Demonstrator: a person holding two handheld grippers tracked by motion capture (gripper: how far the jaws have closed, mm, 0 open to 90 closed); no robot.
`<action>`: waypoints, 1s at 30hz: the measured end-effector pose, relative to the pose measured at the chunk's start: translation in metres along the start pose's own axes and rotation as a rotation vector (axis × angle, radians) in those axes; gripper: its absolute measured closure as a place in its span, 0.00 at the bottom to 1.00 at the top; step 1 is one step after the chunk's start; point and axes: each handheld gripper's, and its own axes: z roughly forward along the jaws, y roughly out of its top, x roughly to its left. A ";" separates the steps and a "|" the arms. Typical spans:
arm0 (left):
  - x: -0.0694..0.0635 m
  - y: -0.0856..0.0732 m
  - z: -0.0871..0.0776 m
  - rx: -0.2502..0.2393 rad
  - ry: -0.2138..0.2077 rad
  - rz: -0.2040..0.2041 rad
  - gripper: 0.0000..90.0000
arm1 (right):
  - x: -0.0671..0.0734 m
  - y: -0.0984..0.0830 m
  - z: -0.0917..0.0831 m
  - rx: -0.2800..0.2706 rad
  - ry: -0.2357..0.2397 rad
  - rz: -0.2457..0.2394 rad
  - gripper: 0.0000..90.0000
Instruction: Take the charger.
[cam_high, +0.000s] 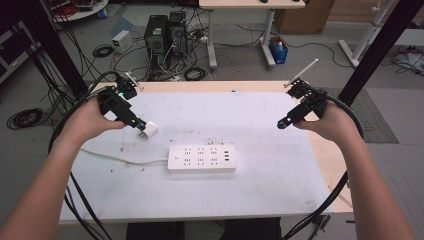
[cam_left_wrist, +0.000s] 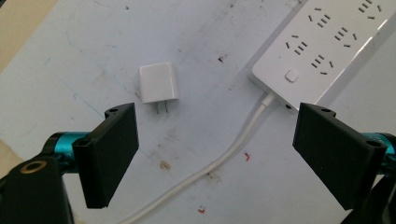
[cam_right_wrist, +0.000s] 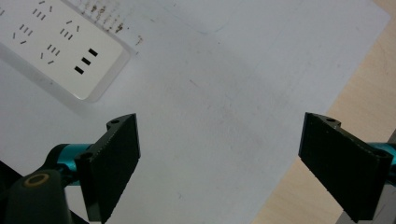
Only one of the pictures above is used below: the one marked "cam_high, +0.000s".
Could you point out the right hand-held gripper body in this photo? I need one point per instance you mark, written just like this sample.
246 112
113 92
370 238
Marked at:
308 100

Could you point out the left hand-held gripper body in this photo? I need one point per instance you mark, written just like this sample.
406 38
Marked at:
115 100

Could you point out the white plug charger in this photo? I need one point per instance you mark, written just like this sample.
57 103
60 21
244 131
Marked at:
150 130

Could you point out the person's left hand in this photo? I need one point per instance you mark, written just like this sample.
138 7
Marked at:
88 121

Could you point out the person's right hand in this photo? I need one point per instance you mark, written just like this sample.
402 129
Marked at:
335 125

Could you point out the blue storage box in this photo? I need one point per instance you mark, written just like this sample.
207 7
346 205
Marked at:
279 53

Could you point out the wooden table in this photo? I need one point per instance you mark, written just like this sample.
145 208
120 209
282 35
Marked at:
330 163

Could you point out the white power supply box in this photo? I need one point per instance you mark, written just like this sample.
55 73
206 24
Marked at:
122 41

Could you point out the black computer tower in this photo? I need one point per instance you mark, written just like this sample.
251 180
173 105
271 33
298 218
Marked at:
156 43
178 33

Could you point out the white power strip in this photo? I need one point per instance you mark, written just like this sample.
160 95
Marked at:
201 158

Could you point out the grey floor mat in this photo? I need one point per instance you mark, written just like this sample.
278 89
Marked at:
376 120

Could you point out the cardboard box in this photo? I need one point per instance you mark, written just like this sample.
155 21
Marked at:
305 16

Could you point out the white metal stand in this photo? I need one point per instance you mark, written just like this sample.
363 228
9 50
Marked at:
366 36

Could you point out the white table mat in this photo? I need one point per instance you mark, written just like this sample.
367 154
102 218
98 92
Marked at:
233 193

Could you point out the round white table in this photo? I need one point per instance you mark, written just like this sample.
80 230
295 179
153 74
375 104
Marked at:
83 11

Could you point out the white-legged wooden desk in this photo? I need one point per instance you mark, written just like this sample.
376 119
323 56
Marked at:
250 4

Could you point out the black frame post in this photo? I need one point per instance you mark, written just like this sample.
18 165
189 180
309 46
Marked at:
376 50
50 46

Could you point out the black metal bracket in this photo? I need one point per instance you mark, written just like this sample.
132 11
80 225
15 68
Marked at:
320 221

